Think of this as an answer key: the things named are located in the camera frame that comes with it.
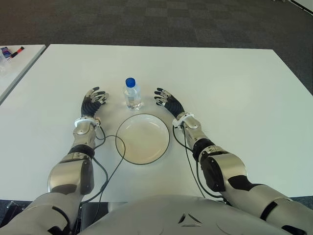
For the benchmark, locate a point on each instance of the red black marker pen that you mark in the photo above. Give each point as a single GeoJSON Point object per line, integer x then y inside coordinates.
{"type": "Point", "coordinates": [17, 51]}

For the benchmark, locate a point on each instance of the white side table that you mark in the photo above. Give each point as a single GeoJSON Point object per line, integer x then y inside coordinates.
{"type": "Point", "coordinates": [17, 71]}

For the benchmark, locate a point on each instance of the clear plastic bag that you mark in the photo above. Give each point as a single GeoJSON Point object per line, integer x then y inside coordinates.
{"type": "Point", "coordinates": [3, 67]}

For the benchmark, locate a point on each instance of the white plate black rim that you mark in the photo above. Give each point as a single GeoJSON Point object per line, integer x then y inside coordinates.
{"type": "Point", "coordinates": [143, 139]}

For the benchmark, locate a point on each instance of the grey robot torso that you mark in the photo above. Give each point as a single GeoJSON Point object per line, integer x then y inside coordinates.
{"type": "Point", "coordinates": [183, 218]}

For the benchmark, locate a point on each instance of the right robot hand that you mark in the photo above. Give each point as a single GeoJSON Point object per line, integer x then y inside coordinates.
{"type": "Point", "coordinates": [174, 106]}

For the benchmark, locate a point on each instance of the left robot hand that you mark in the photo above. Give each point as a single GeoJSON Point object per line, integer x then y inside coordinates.
{"type": "Point", "coordinates": [90, 106]}

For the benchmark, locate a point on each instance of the black wheeled base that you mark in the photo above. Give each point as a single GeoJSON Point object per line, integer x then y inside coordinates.
{"type": "Point", "coordinates": [13, 205]}

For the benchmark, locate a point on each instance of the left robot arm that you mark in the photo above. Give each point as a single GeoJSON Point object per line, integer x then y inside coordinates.
{"type": "Point", "coordinates": [73, 166]}

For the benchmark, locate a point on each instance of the clear water bottle blue cap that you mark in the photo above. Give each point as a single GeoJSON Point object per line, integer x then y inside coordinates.
{"type": "Point", "coordinates": [132, 95]}

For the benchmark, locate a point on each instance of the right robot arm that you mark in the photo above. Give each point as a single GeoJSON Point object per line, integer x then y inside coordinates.
{"type": "Point", "coordinates": [227, 171]}

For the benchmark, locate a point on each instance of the blue packet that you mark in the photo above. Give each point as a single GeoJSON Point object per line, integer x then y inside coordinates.
{"type": "Point", "coordinates": [6, 52]}

